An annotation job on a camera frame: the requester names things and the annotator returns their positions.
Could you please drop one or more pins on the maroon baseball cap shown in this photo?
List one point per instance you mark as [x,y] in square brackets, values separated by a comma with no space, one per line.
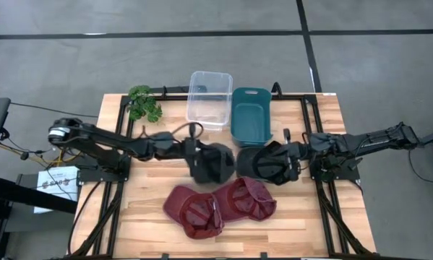
[248,202]
[198,216]

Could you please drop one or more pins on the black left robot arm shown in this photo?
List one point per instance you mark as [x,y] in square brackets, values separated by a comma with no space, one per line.
[100,139]

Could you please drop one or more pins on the clear plastic bin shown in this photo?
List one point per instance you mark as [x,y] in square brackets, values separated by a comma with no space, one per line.
[209,108]

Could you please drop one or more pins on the green artificial plant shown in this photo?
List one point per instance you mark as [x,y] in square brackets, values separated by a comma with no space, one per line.
[144,106]

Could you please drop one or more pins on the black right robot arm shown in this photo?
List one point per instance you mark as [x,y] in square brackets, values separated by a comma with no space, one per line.
[375,139]

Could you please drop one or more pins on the black aluminium table frame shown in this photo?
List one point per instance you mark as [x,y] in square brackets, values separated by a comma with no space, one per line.
[176,97]

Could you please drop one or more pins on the teal plastic bin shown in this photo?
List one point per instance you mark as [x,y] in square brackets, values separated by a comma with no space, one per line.
[250,121]

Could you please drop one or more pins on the white printed box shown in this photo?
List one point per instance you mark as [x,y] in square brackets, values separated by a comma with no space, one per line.
[57,184]

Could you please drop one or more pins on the black metal stand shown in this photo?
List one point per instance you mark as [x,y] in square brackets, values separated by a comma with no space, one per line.
[21,193]

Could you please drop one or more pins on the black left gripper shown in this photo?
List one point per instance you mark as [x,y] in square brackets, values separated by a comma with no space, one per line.
[191,153]

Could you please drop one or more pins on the black baseball cap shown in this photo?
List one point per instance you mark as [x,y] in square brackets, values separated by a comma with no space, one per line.
[256,162]
[216,164]

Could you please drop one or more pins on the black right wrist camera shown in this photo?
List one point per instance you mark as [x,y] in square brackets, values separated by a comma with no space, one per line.
[287,134]

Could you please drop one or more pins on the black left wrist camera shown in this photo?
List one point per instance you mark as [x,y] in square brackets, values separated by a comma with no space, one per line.
[193,130]

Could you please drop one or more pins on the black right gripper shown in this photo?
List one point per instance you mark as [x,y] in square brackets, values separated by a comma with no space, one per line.
[299,155]

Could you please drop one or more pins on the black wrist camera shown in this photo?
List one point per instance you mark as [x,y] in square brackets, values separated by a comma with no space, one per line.
[193,130]
[287,134]

